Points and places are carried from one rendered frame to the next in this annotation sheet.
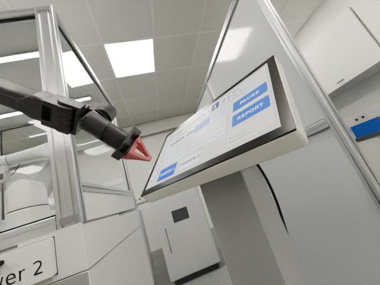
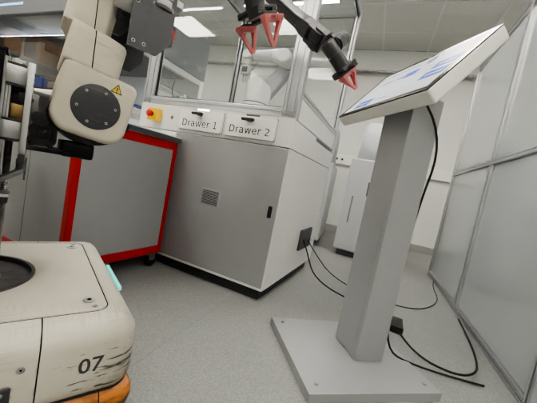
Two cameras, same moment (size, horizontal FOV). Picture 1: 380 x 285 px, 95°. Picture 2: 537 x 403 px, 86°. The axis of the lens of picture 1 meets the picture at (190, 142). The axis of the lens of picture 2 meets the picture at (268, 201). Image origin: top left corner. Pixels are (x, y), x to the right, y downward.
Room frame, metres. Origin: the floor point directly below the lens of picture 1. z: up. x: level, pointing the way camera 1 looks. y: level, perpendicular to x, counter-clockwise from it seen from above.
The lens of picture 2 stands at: (-0.61, -0.32, 0.64)
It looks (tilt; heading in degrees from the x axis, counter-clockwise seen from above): 5 degrees down; 34
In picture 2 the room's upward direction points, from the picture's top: 11 degrees clockwise
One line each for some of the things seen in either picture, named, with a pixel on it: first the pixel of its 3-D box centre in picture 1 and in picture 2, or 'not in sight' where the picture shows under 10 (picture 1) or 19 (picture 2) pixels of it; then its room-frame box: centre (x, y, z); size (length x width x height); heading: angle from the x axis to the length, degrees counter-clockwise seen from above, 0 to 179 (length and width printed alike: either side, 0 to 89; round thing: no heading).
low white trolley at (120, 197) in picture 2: not in sight; (87, 191); (0.12, 1.32, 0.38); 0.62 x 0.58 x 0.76; 101
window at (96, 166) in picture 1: (100, 126); (335, 45); (1.07, 0.54, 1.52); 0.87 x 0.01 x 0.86; 11
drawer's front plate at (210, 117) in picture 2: not in sight; (200, 121); (0.49, 0.97, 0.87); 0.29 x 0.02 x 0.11; 101
